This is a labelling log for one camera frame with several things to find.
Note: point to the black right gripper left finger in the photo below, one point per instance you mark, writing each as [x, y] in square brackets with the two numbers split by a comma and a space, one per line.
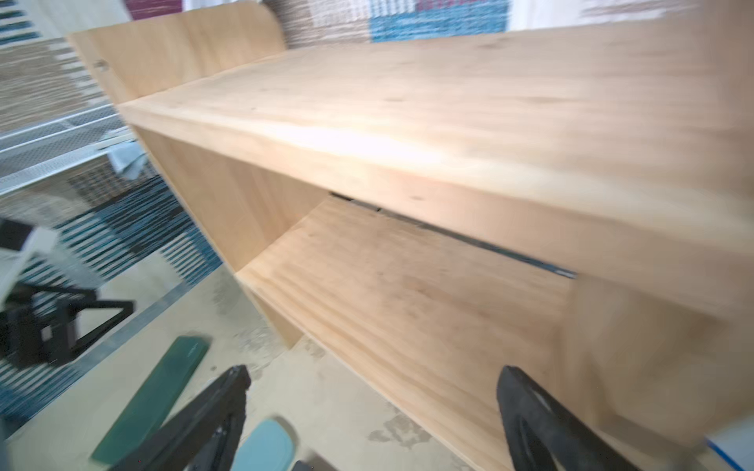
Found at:
[204, 435]

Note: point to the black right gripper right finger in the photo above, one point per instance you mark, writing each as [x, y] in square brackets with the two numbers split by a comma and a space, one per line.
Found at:
[544, 435]

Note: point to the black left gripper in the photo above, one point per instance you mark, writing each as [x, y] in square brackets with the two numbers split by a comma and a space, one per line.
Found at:
[29, 339]

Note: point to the light teal pencil case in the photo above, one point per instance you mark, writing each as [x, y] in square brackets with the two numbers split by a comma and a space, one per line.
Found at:
[269, 447]

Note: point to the dark green pencil case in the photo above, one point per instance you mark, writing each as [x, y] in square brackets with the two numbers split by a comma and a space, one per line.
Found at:
[153, 401]

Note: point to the black pencil case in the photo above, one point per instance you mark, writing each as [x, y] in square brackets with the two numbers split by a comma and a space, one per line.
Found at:
[302, 466]

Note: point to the wooden two-tier shelf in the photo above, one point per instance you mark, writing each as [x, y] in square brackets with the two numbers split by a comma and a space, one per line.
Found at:
[575, 201]

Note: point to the small whiteboard on easel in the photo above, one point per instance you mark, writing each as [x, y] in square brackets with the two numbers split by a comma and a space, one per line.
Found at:
[736, 450]

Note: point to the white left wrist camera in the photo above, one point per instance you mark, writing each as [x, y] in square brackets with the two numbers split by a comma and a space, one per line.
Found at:
[19, 242]

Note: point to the white wire basket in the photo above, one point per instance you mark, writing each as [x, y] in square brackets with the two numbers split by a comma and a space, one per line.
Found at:
[44, 150]

